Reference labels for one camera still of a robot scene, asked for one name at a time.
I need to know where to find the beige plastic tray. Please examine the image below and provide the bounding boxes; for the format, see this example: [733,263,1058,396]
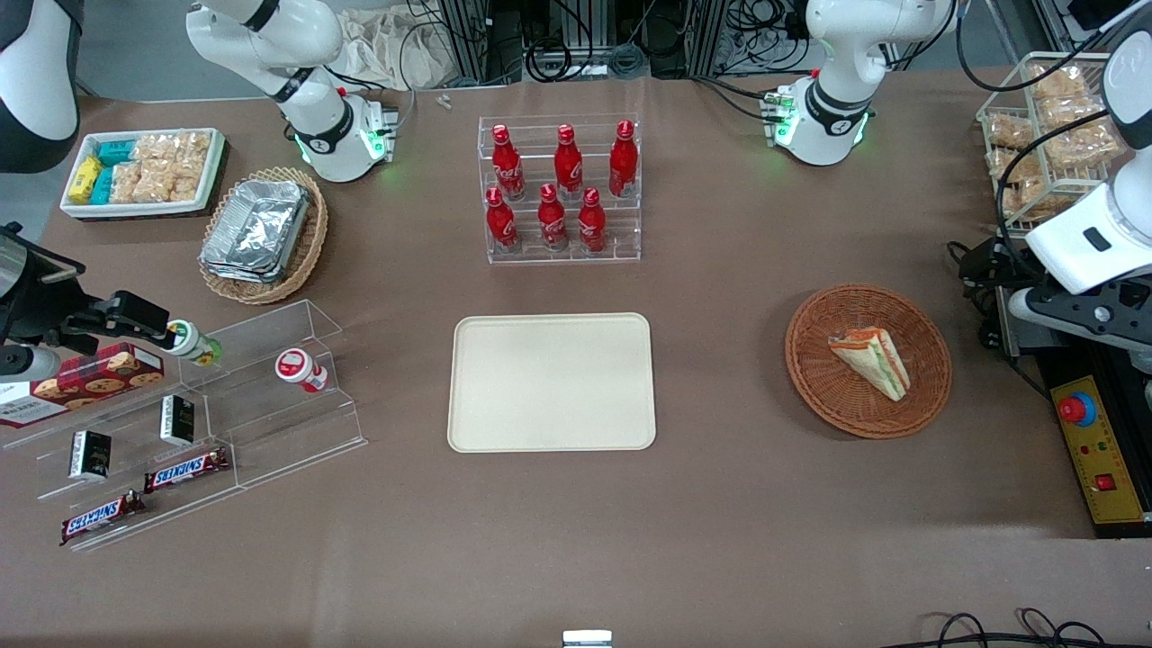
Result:
[447,312,657,453]

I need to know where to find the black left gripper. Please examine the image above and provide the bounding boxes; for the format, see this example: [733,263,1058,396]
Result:
[957,239,1152,352]

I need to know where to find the black coiled cables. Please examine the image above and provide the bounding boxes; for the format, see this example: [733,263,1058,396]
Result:
[525,34,651,84]

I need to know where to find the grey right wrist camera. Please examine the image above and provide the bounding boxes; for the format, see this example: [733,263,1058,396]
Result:
[0,345,62,381]

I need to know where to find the yellow emergency stop box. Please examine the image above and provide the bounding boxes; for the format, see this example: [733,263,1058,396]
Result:
[1051,376,1151,525]

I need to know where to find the yellow snack packet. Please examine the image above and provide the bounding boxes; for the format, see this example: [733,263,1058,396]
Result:
[69,155,103,204]

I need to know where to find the white wire basket rack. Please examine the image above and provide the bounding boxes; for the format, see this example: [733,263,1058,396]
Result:
[976,51,1128,237]

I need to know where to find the red plaid cookie box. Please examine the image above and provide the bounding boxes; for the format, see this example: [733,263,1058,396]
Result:
[0,344,166,429]

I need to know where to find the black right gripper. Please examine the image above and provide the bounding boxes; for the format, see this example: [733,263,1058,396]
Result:
[0,256,177,356]

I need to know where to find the small black chocolate box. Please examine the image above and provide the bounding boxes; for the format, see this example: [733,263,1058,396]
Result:
[160,394,196,447]
[69,430,113,481]

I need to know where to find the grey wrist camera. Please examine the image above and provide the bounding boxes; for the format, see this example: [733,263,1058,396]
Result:
[0,345,62,381]
[1006,286,1067,332]

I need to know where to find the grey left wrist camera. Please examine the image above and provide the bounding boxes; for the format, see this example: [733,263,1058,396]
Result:
[1006,286,1067,332]

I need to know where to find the black floor cables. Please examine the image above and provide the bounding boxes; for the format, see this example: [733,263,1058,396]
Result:
[900,608,1152,648]

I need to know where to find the triangular sandwich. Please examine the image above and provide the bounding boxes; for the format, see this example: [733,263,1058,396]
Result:
[828,327,912,402]

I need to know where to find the green lid yogurt cup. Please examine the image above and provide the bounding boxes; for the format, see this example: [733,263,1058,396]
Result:
[166,319,222,367]

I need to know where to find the aluminium frame structure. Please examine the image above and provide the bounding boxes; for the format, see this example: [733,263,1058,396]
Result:
[438,0,811,86]

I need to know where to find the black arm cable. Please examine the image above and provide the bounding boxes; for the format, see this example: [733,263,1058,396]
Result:
[954,0,1117,93]
[994,108,1130,271]

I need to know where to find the clear acrylic stepped shelf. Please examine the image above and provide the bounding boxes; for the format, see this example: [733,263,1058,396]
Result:
[0,378,239,552]
[175,300,368,491]

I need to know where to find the round brown wicker basket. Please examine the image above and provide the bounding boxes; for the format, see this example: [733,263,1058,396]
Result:
[785,283,953,440]

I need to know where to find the clear acrylic bottle rack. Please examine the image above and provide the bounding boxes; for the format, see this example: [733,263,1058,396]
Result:
[477,114,643,265]

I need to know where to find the red cola bottle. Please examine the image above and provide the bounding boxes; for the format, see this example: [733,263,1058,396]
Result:
[608,120,639,199]
[537,184,570,252]
[553,124,584,201]
[490,124,527,201]
[577,187,608,254]
[485,186,520,254]

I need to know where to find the brown Snickers bar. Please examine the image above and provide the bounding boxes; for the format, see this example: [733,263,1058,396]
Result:
[60,490,147,546]
[144,447,231,493]

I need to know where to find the black equipment base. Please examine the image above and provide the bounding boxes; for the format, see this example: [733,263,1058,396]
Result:
[994,297,1152,539]

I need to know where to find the white rectangular snack bin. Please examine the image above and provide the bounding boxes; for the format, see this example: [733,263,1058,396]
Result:
[59,128,226,221]

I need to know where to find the oval tan wicker basket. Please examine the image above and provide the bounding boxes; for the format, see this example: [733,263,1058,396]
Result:
[198,166,329,305]

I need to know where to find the black base cables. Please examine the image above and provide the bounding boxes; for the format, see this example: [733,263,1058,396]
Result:
[691,76,786,123]

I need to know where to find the clear pastry snack bag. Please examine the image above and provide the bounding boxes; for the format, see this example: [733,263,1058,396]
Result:
[1026,61,1090,109]
[990,149,1050,222]
[1039,99,1121,172]
[985,112,1036,150]

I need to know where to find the red lid yogurt cup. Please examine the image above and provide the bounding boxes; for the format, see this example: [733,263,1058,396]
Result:
[274,347,329,394]

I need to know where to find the beige crumpled cloth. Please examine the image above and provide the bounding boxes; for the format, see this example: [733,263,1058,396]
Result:
[337,4,467,91]

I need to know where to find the aluminium foil container stack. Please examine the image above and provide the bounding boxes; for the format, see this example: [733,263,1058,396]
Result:
[201,178,311,284]

